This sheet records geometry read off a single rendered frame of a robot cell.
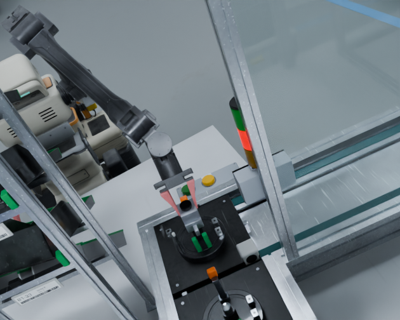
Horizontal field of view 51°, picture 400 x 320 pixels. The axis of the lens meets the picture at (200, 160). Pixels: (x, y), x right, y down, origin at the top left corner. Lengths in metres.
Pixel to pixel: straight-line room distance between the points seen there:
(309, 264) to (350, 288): 0.11
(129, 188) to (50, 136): 0.35
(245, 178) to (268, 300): 0.30
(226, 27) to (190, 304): 0.67
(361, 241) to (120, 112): 0.68
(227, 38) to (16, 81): 1.01
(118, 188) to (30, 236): 0.82
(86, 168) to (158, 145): 0.87
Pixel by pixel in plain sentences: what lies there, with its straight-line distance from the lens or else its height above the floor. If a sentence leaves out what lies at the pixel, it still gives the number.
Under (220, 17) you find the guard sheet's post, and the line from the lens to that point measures 0.66.
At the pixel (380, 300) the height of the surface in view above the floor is 0.86.
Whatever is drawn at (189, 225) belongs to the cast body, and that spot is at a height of 1.07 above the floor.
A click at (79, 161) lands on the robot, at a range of 1.81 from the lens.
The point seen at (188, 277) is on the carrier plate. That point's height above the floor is 0.97.
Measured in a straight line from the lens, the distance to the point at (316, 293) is 1.14.
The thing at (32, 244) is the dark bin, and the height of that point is 1.34.
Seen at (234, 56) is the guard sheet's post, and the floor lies 1.53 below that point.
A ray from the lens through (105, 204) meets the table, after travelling 1.60.
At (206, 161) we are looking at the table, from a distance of 1.55.
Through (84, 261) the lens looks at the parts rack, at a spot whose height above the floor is 1.30.
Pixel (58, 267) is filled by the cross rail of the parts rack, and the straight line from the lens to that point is 0.82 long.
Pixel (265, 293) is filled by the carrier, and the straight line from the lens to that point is 1.03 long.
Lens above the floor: 1.85
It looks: 39 degrees down
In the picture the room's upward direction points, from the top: 23 degrees counter-clockwise
